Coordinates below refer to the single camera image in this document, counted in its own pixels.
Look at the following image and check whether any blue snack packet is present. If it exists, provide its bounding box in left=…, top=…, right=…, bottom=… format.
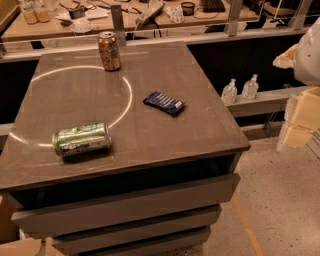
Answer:
left=143, top=91, right=185, bottom=115

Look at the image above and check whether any black round cup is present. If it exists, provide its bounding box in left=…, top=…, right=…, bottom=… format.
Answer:
left=181, top=2, right=195, bottom=16

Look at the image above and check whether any jar with orange liquid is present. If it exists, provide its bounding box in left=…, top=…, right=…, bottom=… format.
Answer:
left=18, top=0, right=38, bottom=25
left=33, top=0, right=50, bottom=23

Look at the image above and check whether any metal bracket post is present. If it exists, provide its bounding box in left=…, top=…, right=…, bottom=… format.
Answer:
left=225, top=0, right=243, bottom=37
left=111, top=4, right=126, bottom=47

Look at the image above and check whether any grey power strip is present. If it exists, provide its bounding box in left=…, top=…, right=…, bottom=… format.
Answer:
left=135, top=1, right=165, bottom=27

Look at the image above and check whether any right metal bracket post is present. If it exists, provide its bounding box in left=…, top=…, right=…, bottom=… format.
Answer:
left=225, top=0, right=243, bottom=37

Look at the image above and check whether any black keyboard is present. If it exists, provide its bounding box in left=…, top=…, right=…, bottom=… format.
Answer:
left=200, top=0, right=225, bottom=13

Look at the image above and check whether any orange soda can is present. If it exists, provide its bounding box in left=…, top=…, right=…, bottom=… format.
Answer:
left=98, top=31, right=121, bottom=71

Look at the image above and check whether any bottom grey drawer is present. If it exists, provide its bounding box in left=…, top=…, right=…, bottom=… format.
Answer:
left=79, top=226, right=210, bottom=256

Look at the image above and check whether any grey drawer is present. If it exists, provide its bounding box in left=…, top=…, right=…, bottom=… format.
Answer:
left=79, top=226, right=210, bottom=256
left=12, top=174, right=240, bottom=238
left=53, top=206, right=221, bottom=255

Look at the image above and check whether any left jar with orange liquid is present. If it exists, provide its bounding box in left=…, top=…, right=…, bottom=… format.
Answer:
left=18, top=0, right=38, bottom=25

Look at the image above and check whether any white bowl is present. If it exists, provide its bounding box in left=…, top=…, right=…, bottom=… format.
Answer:
left=70, top=19, right=93, bottom=33

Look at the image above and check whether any green soda can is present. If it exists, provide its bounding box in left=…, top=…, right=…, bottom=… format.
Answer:
left=52, top=123, right=112, bottom=157

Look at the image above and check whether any patterned small packet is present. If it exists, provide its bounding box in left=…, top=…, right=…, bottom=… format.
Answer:
left=166, top=6, right=184, bottom=23

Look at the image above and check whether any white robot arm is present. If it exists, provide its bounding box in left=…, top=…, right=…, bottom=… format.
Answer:
left=273, top=18, right=320, bottom=86

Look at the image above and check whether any middle grey drawer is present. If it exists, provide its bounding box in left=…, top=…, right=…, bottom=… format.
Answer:
left=53, top=206, right=221, bottom=255

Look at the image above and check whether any grey drawer cabinet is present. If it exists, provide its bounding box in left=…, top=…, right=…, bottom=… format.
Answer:
left=0, top=43, right=249, bottom=256

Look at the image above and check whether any top grey drawer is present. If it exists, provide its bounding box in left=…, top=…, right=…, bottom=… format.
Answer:
left=12, top=174, right=240, bottom=238

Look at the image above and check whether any wooden desk in background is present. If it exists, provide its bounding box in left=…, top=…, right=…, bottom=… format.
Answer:
left=0, top=0, right=264, bottom=43

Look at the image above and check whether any small black box device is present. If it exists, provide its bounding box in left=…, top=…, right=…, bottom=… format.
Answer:
left=68, top=7, right=85, bottom=19

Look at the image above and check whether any right clear sanitizer bottle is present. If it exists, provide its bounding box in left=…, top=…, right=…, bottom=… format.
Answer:
left=241, top=74, right=259, bottom=100

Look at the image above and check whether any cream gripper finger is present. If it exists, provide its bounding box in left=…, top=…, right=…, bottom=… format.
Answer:
left=273, top=44, right=297, bottom=69

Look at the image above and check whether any right jar with orange liquid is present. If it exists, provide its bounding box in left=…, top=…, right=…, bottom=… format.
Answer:
left=33, top=0, right=50, bottom=23

